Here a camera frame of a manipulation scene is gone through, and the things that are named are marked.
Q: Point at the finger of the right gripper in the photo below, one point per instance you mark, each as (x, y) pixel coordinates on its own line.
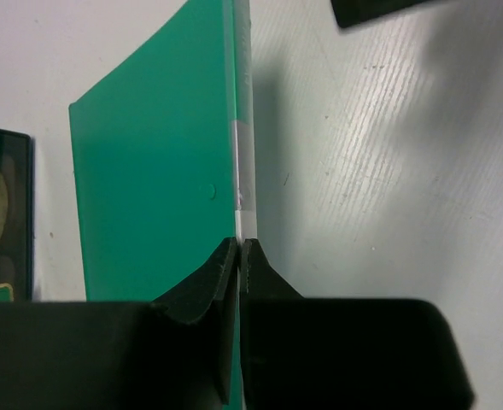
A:
(352, 13)

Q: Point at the orange yellow drawer cabinet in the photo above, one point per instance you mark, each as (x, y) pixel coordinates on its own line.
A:
(16, 214)

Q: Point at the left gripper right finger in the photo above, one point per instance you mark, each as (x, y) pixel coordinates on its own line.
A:
(301, 352)

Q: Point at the green folder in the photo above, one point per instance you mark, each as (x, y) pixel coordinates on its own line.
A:
(162, 157)

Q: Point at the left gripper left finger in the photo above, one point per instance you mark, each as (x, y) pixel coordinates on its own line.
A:
(174, 352)

